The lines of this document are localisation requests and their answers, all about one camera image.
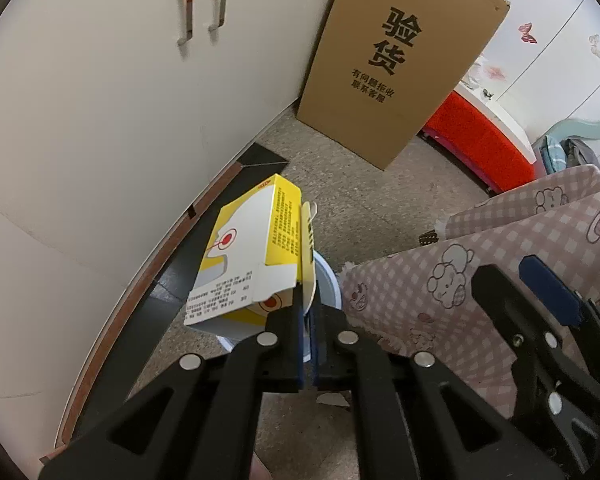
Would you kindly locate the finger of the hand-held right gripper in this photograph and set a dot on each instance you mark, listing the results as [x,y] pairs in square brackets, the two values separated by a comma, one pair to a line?
[520,320]
[550,285]

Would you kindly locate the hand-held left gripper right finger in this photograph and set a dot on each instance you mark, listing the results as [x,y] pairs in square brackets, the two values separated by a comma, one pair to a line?
[316,350]

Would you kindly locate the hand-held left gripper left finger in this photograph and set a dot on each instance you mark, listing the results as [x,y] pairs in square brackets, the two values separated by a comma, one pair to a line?
[294,345]

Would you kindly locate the white round bin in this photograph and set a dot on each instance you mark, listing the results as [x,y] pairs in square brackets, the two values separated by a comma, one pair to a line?
[328,280]

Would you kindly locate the yellow white carton box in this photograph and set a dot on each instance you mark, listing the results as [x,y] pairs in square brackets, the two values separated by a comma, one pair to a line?
[250,240]

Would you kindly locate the white paper scrap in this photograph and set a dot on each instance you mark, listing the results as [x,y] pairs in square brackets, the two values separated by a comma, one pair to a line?
[331,400]

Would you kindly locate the pink checked tablecloth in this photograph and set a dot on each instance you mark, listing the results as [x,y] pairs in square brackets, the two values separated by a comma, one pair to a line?
[430,280]

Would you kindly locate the teal plaid pillow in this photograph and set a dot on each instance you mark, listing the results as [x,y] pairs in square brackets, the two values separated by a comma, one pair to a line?
[551,155]

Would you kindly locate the grey duvet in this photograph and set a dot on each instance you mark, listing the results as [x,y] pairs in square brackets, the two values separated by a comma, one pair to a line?
[580,152]

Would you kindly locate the red storage box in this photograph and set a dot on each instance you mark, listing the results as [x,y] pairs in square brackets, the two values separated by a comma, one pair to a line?
[475,135]

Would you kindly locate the pale pink butterfly sticker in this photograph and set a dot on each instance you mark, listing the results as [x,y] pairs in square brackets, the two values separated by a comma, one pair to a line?
[493,71]

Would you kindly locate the beige butterfly sticker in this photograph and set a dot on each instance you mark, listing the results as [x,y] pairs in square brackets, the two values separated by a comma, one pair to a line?
[595,43]

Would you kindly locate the red butterfly sticker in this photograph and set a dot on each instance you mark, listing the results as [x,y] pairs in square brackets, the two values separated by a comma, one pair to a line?
[526,32]

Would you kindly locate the white wardrobe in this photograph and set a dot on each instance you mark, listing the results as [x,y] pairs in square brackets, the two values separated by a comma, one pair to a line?
[555,25]

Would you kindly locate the large cardboard box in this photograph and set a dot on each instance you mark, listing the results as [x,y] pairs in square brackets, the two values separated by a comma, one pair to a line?
[400,60]

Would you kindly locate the white low cabinet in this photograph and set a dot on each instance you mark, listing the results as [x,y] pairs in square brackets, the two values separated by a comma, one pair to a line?
[105,135]

